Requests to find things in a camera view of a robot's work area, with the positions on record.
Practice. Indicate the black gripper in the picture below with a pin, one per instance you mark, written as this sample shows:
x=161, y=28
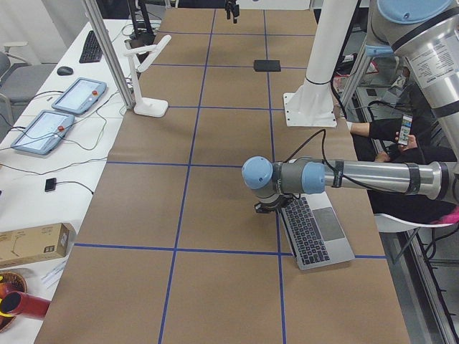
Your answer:
x=266, y=206
x=231, y=8

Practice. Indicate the black desk mouse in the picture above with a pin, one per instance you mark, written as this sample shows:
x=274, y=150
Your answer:
x=65, y=71

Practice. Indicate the smartphone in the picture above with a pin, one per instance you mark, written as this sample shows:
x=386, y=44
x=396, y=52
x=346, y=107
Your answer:
x=405, y=129

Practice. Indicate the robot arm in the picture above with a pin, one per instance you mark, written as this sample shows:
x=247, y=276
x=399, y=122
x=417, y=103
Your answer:
x=425, y=34

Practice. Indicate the wicker basket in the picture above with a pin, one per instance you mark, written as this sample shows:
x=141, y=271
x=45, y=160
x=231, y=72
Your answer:
x=10, y=282

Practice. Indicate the silver laptop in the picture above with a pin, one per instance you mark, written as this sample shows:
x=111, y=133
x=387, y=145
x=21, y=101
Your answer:
x=314, y=233

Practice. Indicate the white chair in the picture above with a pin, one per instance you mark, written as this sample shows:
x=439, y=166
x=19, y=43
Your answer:
x=390, y=224

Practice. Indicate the black mouse pad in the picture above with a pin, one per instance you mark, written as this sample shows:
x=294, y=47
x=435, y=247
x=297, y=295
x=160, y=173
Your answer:
x=266, y=65

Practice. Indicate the teach pendant tablet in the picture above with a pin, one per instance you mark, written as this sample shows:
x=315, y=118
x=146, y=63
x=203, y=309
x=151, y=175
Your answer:
x=44, y=133
x=80, y=96

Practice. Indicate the red cylinder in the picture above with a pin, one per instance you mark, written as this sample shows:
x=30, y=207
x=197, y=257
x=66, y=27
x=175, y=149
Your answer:
x=18, y=303

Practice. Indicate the white desk lamp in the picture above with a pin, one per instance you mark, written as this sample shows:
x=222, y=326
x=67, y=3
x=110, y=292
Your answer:
x=140, y=59

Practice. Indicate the black keyboard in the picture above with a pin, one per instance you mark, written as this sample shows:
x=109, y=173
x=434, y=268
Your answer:
x=91, y=51

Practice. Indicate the lower teach pendant tablet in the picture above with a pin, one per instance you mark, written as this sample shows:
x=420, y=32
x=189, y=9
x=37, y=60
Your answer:
x=44, y=133

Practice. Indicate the aluminium frame post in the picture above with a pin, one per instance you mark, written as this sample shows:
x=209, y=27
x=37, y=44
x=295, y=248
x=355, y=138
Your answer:
x=97, y=23

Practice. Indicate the small black device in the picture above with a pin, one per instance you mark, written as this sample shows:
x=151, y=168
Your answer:
x=50, y=184

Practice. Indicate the upper teach pendant tablet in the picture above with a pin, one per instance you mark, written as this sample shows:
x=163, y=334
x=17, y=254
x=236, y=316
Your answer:
x=80, y=96

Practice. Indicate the brown cardboard box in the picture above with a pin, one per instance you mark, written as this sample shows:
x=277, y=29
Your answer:
x=35, y=244

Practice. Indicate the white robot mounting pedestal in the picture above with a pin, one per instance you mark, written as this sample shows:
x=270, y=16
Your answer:
x=312, y=103

